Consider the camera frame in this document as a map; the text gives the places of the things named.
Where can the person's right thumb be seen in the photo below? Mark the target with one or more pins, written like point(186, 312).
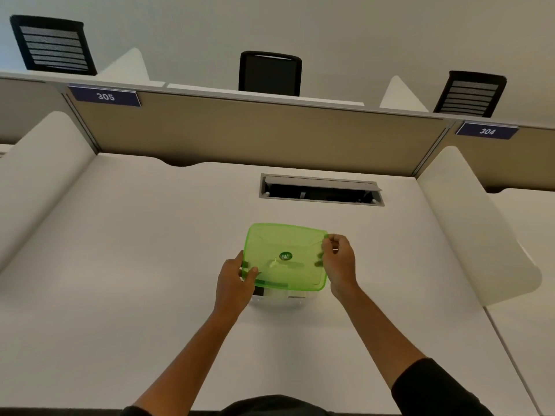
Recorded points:
point(327, 247)

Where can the person's right forearm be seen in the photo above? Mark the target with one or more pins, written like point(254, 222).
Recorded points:
point(377, 333)

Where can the person's left forearm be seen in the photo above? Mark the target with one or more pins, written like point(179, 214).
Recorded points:
point(190, 359)

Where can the person's left thumb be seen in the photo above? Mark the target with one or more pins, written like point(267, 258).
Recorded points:
point(250, 272)

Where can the green translucent plastic lid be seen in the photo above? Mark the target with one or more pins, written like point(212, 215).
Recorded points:
point(286, 242)

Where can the person's black shirt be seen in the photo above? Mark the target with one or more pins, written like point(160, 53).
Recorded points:
point(438, 389)

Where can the black solid back office chair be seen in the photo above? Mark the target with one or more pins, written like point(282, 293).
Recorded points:
point(269, 75)

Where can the person's right hand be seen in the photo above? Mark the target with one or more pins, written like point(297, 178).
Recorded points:
point(342, 268)

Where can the small white desk divider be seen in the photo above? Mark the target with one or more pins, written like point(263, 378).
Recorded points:
point(125, 69)
point(401, 97)

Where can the clear plastic container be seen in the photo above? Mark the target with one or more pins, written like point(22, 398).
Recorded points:
point(282, 298)

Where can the black slatted mesh office chair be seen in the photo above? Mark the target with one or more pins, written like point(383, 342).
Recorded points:
point(470, 95)
point(52, 45)

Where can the large white desk divider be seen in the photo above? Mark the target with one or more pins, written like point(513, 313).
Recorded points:
point(477, 229)
point(39, 177)

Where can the person's left hand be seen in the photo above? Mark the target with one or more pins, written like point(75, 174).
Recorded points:
point(230, 288)

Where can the dark blue number plate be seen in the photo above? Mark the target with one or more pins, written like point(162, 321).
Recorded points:
point(105, 96)
point(487, 131)

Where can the wide beige partition panel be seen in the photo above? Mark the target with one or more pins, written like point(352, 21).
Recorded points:
point(260, 129)

